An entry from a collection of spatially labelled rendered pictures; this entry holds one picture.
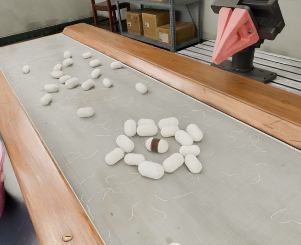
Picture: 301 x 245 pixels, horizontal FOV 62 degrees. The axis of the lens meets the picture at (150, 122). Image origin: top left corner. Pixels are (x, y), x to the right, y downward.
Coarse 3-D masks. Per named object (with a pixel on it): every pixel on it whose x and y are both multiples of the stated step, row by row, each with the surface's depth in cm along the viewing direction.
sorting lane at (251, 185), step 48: (0, 48) 102; (48, 48) 95; (96, 96) 58; (144, 96) 56; (48, 144) 44; (96, 144) 43; (144, 144) 42; (192, 144) 41; (240, 144) 40; (96, 192) 34; (144, 192) 34; (192, 192) 33; (240, 192) 32; (288, 192) 31; (144, 240) 28; (192, 240) 27; (240, 240) 27; (288, 240) 26
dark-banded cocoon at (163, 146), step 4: (148, 140) 39; (160, 140) 39; (164, 140) 39; (148, 144) 39; (160, 144) 38; (164, 144) 39; (148, 148) 40; (160, 148) 38; (164, 148) 39; (160, 152) 39
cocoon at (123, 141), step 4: (120, 136) 41; (124, 136) 41; (116, 140) 41; (120, 140) 40; (124, 140) 40; (128, 140) 40; (120, 144) 40; (124, 144) 39; (128, 144) 39; (132, 144) 40; (124, 148) 39; (128, 148) 39; (132, 148) 40; (128, 152) 40
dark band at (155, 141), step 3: (153, 138) 40; (156, 138) 40; (153, 141) 39; (156, 141) 39; (150, 144) 39; (153, 144) 39; (156, 144) 39; (150, 147) 39; (153, 147) 39; (156, 147) 39; (153, 150) 39; (156, 150) 39
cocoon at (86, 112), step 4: (80, 108) 50; (84, 108) 50; (88, 108) 50; (92, 108) 51; (80, 112) 50; (84, 112) 50; (88, 112) 50; (92, 112) 50; (80, 116) 50; (84, 116) 50; (88, 116) 50
